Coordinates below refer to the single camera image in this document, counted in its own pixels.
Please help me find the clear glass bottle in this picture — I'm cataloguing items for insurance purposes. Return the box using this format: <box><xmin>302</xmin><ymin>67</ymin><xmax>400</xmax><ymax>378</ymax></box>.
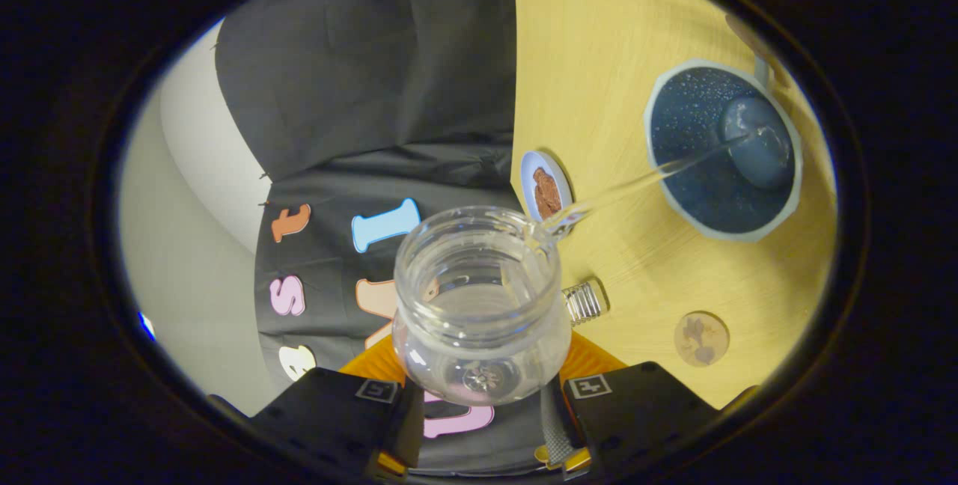
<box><xmin>391</xmin><ymin>205</ymin><xmax>573</xmax><ymax>407</ymax></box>

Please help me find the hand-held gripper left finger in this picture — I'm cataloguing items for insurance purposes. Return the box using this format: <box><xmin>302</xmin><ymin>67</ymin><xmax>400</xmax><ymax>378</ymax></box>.
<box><xmin>251</xmin><ymin>335</ymin><xmax>424</xmax><ymax>481</ymax></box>

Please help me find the round cork coaster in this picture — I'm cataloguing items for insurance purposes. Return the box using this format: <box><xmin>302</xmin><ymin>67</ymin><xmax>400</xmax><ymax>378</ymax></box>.
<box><xmin>674</xmin><ymin>311</ymin><xmax>730</xmax><ymax>367</ymax></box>

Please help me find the wooden table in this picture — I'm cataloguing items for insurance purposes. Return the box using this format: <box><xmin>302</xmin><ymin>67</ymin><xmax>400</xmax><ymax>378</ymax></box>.
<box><xmin>511</xmin><ymin>0</ymin><xmax>838</xmax><ymax>411</ymax></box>

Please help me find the white cup with blue inside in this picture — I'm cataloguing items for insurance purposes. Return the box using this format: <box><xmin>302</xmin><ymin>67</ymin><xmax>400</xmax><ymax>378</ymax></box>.
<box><xmin>644</xmin><ymin>58</ymin><xmax>804</xmax><ymax>243</ymax></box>

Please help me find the pale blue plate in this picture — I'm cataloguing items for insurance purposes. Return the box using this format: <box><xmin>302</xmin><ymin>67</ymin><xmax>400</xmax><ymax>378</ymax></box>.
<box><xmin>520</xmin><ymin>150</ymin><xmax>575</xmax><ymax>225</ymax></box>

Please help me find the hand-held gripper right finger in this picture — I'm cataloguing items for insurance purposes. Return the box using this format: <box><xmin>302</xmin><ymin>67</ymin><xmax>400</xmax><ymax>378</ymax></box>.
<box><xmin>540</xmin><ymin>332</ymin><xmax>719</xmax><ymax>481</ymax></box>

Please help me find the square clear glass container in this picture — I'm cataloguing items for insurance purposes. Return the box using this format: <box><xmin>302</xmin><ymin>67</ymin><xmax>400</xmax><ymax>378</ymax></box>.
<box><xmin>561</xmin><ymin>279</ymin><xmax>609</xmax><ymax>325</ymax></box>

